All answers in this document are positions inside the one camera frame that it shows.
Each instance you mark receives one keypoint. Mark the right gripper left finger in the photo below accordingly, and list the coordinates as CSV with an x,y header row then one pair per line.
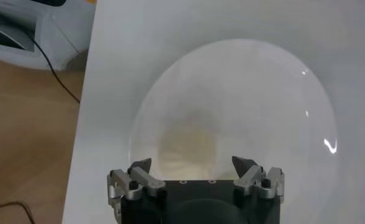
x,y
139,185

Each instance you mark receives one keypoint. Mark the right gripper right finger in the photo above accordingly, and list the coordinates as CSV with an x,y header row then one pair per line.
x,y
255,182

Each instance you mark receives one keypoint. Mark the white round plate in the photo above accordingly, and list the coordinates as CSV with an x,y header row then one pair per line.
x,y
246,106

